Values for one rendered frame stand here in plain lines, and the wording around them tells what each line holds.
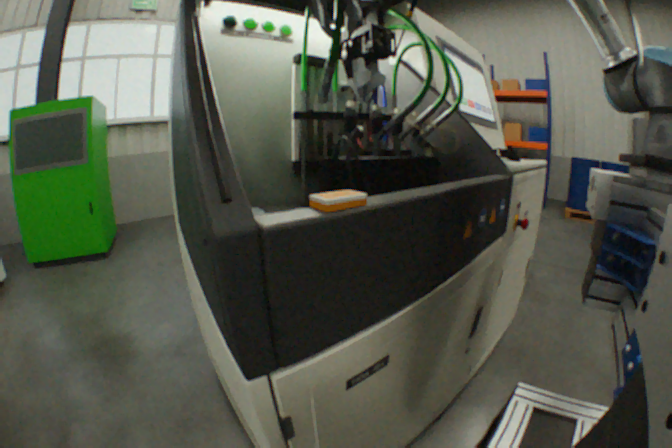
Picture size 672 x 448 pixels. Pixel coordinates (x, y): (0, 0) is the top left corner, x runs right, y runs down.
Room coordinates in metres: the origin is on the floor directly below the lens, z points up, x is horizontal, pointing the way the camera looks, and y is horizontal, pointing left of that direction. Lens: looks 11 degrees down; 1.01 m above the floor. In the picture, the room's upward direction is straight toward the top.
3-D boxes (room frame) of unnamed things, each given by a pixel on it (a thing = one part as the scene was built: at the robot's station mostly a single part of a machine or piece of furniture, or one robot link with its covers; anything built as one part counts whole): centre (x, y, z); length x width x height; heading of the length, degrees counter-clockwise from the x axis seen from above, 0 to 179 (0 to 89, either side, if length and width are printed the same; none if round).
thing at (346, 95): (0.94, -0.06, 1.21); 0.13 x 0.03 x 0.31; 127
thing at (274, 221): (0.39, -0.18, 0.87); 0.62 x 0.04 x 0.16; 127
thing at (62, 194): (1.78, 2.94, 0.81); 1.05 x 0.81 x 1.62; 127
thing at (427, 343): (0.38, -0.18, 0.45); 0.65 x 0.02 x 0.68; 127
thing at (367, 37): (0.53, -0.07, 1.25); 0.09 x 0.08 x 0.12; 37
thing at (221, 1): (0.79, 0.13, 1.43); 0.54 x 0.03 x 0.02; 127
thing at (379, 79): (0.55, -0.08, 1.14); 0.06 x 0.03 x 0.09; 37
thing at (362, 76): (0.53, -0.05, 1.14); 0.06 x 0.03 x 0.09; 37
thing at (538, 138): (5.14, -3.32, 1.50); 2.78 x 0.86 x 3.00; 43
